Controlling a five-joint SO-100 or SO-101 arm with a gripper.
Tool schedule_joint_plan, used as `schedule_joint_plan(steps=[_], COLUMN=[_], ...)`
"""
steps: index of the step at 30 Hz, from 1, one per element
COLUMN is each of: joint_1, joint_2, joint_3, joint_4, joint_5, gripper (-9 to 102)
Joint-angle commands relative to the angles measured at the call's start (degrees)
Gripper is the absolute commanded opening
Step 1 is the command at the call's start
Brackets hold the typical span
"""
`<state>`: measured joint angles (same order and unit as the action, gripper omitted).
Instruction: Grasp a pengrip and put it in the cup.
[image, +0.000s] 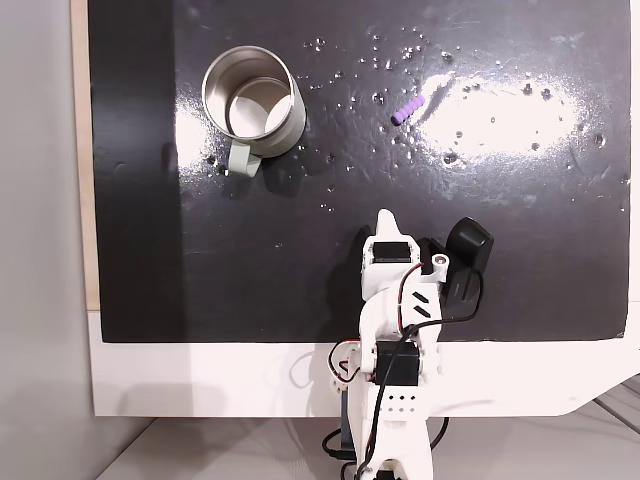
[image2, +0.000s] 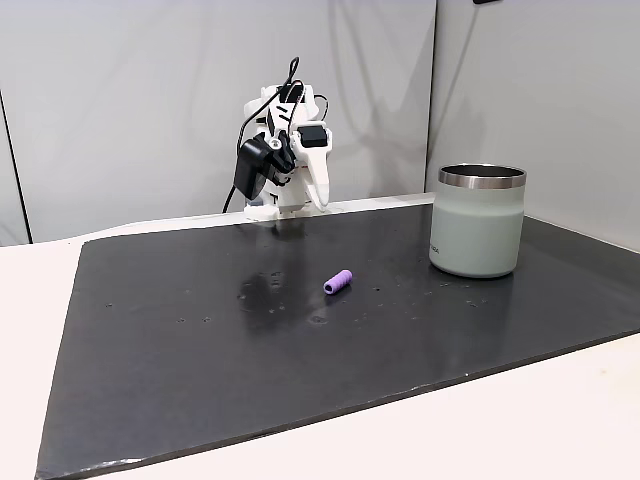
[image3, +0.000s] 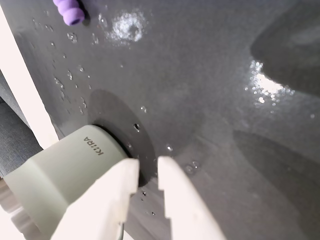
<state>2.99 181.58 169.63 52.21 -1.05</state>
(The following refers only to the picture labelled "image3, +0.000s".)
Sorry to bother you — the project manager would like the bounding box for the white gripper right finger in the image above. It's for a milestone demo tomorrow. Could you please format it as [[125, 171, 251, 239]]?
[[157, 156, 227, 240]]

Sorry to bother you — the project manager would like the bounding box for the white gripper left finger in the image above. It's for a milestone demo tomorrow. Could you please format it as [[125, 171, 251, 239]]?
[[51, 157, 140, 240]]

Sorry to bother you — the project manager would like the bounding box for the purple ribbed pen grip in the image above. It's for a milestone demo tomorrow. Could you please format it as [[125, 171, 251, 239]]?
[[52, 0, 86, 27]]

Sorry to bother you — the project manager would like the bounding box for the pale green cup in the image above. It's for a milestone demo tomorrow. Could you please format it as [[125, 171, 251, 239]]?
[[0, 124, 140, 240]]

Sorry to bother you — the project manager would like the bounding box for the grey fabric furniture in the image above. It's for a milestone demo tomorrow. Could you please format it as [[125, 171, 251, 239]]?
[[0, 69, 45, 177]]

